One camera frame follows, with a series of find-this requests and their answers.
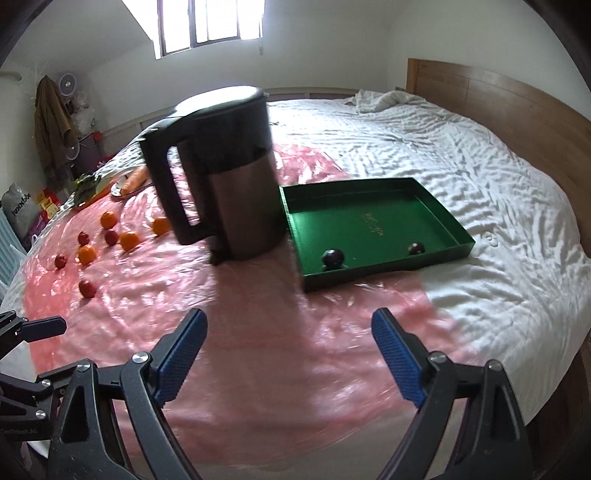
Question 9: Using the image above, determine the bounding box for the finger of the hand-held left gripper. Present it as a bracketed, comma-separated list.
[0, 310, 68, 358]
[0, 364, 70, 418]

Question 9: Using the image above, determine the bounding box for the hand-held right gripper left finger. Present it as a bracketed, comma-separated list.
[48, 308, 208, 480]

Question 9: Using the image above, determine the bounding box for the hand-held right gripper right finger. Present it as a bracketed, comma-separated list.
[372, 308, 536, 480]

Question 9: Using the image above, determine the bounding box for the green cardboard tray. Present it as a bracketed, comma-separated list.
[279, 178, 476, 293]

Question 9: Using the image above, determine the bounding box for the pink plastic sheet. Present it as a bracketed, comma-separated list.
[23, 143, 467, 467]

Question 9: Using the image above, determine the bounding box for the white radiator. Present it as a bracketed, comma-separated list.
[0, 215, 28, 287]

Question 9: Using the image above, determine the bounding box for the grey printed bag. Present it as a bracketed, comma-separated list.
[1, 182, 40, 241]

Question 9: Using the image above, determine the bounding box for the yellow box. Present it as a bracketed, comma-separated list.
[37, 187, 58, 217]

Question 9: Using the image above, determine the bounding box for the orange rimmed plate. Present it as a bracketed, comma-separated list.
[71, 182, 114, 213]

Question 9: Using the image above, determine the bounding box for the leafy green vegetable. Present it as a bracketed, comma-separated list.
[69, 172, 114, 204]

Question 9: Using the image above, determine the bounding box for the round metal plate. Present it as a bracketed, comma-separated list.
[111, 170, 155, 198]

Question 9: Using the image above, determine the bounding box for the carrot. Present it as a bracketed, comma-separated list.
[121, 166, 149, 192]

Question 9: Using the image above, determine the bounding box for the brown hanging coat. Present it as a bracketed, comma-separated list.
[34, 76, 79, 185]

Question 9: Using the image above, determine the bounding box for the white bed cover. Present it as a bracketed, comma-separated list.
[0, 88, 587, 407]

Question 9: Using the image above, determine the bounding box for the clear plastic bag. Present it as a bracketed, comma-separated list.
[74, 90, 98, 134]

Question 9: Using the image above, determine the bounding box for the window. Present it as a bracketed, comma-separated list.
[154, 0, 266, 60]

